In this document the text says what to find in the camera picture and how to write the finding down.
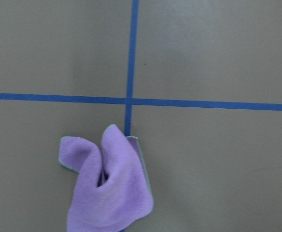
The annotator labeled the purple microfiber cloth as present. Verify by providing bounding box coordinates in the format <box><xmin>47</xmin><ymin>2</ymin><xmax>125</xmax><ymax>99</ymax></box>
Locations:
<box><xmin>58</xmin><ymin>124</ymin><xmax>154</xmax><ymax>232</ymax></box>

